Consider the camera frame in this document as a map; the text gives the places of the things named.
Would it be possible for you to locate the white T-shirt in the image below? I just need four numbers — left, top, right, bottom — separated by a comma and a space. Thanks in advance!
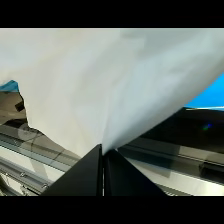
0, 28, 224, 158

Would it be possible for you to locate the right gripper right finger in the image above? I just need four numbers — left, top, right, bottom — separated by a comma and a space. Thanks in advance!
103, 148, 168, 197

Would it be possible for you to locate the silver frame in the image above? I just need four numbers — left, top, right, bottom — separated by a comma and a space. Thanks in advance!
0, 123, 224, 197

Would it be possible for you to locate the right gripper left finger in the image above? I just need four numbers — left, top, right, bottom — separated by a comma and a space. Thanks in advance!
41, 143, 104, 197

